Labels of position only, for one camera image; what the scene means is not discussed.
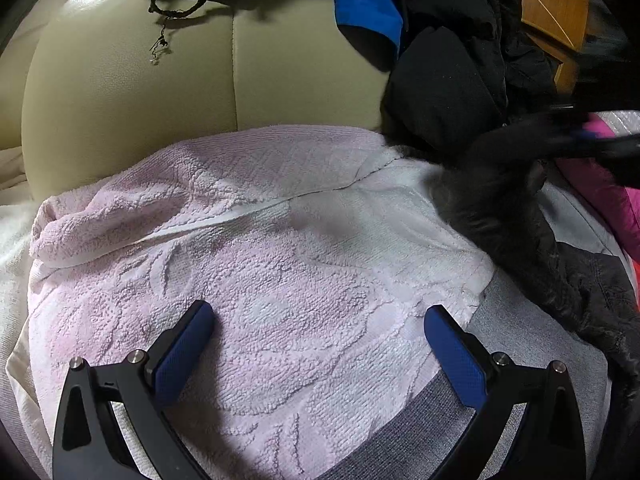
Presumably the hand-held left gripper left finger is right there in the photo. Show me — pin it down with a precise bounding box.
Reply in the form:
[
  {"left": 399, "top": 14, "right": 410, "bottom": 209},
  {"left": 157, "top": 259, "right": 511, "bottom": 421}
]
[{"left": 52, "top": 300, "right": 216, "bottom": 480}]

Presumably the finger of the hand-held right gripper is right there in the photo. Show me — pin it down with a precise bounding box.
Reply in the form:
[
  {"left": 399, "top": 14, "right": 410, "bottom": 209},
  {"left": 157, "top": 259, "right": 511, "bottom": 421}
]
[{"left": 542, "top": 104, "right": 640, "bottom": 161}]

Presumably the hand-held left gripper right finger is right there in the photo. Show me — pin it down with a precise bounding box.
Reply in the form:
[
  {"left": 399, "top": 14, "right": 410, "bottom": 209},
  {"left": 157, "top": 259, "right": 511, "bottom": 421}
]
[{"left": 424, "top": 305, "right": 587, "bottom": 480}]

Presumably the dark grey puffer jacket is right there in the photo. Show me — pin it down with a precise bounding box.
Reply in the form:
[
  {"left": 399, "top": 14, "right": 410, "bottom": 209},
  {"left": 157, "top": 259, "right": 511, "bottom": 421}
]
[{"left": 435, "top": 110, "right": 640, "bottom": 411}]

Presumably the pink pillow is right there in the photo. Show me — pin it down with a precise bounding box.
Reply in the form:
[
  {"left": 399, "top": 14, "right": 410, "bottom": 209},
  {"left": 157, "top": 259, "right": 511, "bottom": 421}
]
[{"left": 565, "top": 112, "right": 640, "bottom": 261}]

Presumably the silver insulation mat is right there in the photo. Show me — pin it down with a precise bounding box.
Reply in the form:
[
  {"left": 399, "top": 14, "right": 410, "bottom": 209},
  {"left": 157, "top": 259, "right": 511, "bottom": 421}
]
[{"left": 597, "top": 110, "right": 640, "bottom": 136}]

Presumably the grey blanket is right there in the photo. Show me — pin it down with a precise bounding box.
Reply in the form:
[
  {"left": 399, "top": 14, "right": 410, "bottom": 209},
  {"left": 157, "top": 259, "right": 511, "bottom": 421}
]
[{"left": 320, "top": 180, "right": 626, "bottom": 480}]

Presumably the pink terry towel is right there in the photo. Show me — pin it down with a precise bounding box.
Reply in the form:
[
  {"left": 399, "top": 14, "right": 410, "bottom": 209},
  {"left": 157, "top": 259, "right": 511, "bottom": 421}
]
[{"left": 27, "top": 125, "right": 496, "bottom": 480}]

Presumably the wooden cabinet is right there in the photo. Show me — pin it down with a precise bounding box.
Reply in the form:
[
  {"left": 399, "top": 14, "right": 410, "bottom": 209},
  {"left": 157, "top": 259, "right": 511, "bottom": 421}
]
[{"left": 515, "top": 0, "right": 591, "bottom": 96}]

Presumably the black and blue jacket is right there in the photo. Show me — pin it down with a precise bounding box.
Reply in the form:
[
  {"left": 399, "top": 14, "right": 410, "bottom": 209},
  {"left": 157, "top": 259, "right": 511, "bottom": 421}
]
[{"left": 332, "top": 0, "right": 561, "bottom": 156}]

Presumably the cream cloth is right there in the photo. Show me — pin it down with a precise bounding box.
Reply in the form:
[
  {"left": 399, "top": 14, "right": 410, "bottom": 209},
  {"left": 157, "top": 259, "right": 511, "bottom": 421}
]
[{"left": 0, "top": 145, "right": 51, "bottom": 461}]

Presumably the beige leather sofa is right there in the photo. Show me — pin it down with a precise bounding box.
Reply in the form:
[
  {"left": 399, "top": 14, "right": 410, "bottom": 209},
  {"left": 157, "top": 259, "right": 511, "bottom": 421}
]
[{"left": 0, "top": 0, "right": 401, "bottom": 206}]

